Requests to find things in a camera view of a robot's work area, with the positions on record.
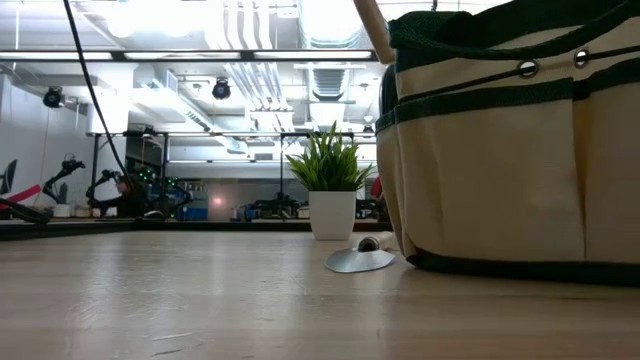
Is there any narrow trowel with wooden handle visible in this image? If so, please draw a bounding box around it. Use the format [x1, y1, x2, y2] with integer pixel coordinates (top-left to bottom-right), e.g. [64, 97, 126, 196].
[323, 230, 401, 275]

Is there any beige gardening bag green trim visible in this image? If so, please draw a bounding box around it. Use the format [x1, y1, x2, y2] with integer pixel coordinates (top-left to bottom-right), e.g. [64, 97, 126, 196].
[374, 0, 640, 289]

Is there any green plant in white pot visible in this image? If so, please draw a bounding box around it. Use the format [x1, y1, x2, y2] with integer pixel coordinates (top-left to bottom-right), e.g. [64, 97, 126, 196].
[285, 121, 375, 242]

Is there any blue storage bin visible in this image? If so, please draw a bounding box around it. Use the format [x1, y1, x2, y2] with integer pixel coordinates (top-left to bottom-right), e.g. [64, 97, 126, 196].
[174, 204, 209, 222]

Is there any black ceiling lamp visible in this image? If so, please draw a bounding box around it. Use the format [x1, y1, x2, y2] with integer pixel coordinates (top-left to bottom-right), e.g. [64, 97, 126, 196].
[211, 77, 233, 101]
[42, 86, 66, 110]

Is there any person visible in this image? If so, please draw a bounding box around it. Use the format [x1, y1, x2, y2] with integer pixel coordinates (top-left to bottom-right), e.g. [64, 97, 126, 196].
[107, 174, 151, 220]

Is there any black overhead beam with lights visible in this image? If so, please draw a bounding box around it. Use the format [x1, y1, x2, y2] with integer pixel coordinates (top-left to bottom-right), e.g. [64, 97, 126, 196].
[0, 48, 379, 63]

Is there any red curved strip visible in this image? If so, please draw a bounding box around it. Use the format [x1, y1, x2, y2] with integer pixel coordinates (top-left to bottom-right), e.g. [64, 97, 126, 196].
[0, 183, 44, 211]

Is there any small black background monitor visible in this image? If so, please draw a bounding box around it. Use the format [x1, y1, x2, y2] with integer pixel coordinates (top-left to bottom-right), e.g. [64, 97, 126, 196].
[0, 158, 19, 196]

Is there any black aluminium table frame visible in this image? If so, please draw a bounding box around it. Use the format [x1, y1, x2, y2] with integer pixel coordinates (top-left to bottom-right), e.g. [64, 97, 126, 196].
[0, 218, 394, 242]

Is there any thin black cable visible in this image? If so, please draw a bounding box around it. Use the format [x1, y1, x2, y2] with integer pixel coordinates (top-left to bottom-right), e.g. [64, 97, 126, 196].
[61, 0, 139, 201]

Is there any thick black hose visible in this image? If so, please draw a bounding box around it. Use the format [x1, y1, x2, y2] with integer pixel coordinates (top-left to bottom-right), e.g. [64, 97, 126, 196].
[0, 197, 52, 225]

